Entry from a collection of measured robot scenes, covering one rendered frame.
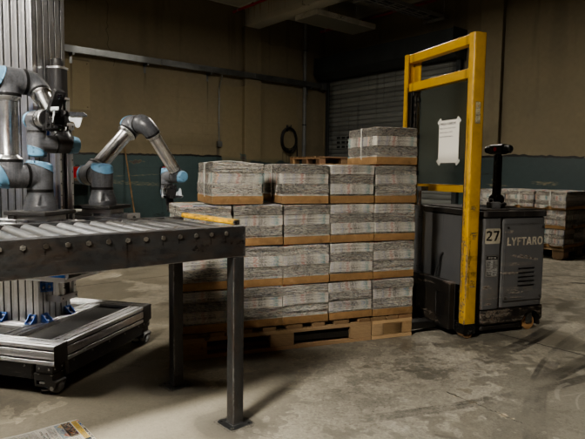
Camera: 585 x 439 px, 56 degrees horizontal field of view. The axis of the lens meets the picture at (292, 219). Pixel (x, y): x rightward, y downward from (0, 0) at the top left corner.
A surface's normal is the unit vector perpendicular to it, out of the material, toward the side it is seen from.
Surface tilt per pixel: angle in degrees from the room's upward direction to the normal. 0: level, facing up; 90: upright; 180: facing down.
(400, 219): 90
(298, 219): 90
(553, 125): 90
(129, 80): 90
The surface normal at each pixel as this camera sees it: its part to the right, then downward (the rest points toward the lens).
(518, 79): -0.77, 0.04
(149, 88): 0.64, 0.07
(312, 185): 0.34, 0.08
